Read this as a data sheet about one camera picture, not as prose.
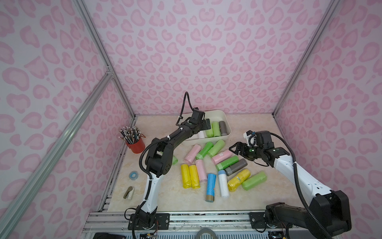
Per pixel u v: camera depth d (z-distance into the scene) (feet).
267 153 1.98
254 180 2.73
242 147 2.40
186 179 2.75
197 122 2.59
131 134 2.85
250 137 2.41
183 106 2.65
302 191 1.41
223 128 3.56
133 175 2.89
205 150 3.18
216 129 3.48
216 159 3.03
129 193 2.65
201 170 2.89
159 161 1.86
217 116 3.87
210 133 3.41
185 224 2.40
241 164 2.96
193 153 3.13
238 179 2.74
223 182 2.72
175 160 3.10
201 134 3.40
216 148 3.21
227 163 2.96
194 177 2.81
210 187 2.68
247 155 2.40
